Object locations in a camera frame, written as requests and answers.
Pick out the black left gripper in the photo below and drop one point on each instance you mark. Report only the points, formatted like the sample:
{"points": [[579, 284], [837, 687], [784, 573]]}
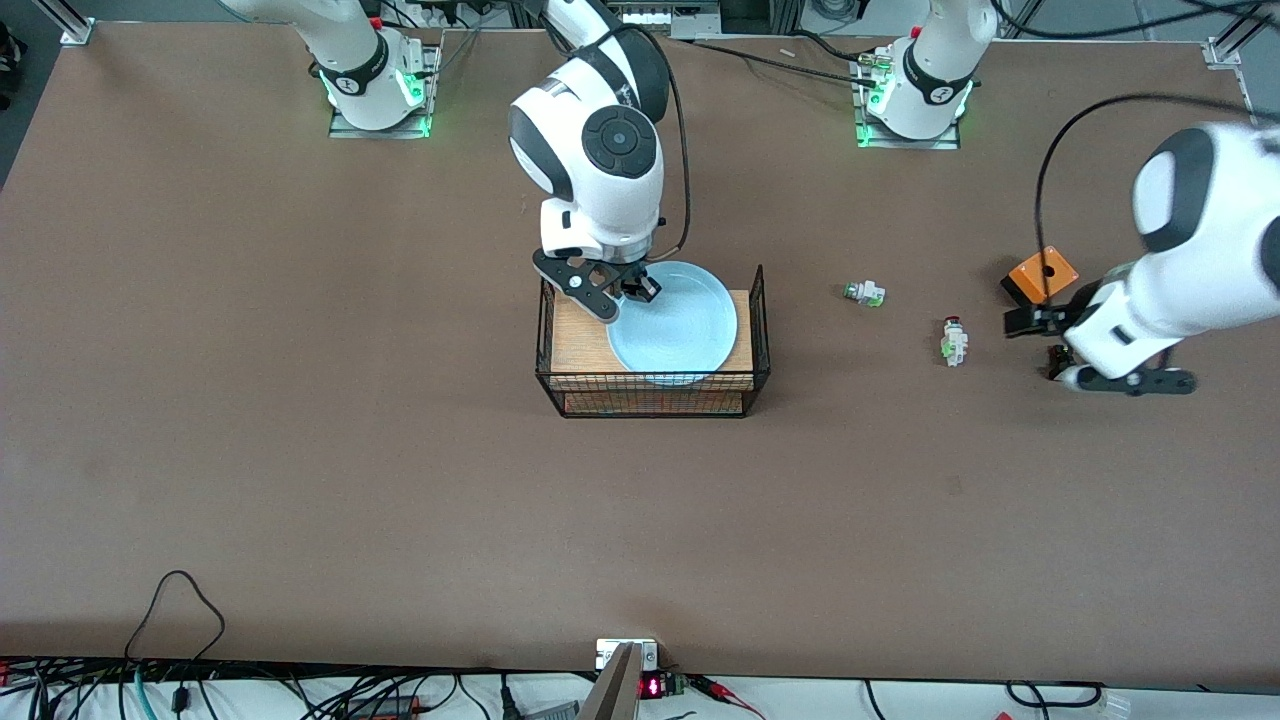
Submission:
{"points": [[1048, 317]]}

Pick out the grey metal bar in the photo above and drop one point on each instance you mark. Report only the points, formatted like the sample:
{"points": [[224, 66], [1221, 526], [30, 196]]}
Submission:
{"points": [[615, 695]]}

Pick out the aluminium corner profile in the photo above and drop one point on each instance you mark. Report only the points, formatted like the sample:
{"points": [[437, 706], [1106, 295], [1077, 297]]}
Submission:
{"points": [[1222, 50], [75, 32]]}

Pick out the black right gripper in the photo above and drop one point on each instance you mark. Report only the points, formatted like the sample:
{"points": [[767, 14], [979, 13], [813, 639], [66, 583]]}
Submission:
{"points": [[634, 281]]}

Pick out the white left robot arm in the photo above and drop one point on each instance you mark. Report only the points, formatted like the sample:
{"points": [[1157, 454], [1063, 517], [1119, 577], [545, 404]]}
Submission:
{"points": [[1200, 260]]}

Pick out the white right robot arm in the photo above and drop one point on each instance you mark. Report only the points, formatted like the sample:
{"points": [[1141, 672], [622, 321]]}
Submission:
{"points": [[600, 190]]}

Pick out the red probe leads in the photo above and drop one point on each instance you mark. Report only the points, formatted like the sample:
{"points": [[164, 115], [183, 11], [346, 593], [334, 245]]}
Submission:
{"points": [[715, 686]]}

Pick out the black square white-cap pushbutton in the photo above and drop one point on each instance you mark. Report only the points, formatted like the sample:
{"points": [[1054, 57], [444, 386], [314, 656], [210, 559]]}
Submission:
{"points": [[1058, 362]]}

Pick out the red white pushbutton switch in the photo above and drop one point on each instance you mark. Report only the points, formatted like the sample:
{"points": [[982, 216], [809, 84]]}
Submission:
{"points": [[955, 345]]}

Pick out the green white pushbutton switch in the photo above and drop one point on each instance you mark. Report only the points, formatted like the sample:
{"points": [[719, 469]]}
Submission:
{"points": [[866, 294]]}

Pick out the black power adapter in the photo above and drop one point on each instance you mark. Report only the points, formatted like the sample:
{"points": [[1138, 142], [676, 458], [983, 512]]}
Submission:
{"points": [[385, 706]]}

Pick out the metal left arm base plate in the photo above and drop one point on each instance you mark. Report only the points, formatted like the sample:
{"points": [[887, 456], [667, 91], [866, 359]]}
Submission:
{"points": [[870, 140]]}

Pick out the small silver metal bracket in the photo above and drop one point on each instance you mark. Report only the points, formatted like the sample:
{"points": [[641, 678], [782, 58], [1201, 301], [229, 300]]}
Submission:
{"points": [[606, 655]]}

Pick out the light blue plate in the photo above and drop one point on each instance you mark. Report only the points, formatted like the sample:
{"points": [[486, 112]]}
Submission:
{"points": [[680, 330]]}

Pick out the red LED display module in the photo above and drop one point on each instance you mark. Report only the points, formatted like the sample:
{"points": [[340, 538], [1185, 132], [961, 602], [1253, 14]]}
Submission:
{"points": [[652, 687]]}

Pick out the orange button enclosure box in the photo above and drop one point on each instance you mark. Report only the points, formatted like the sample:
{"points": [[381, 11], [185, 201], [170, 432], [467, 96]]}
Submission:
{"points": [[1025, 276]]}

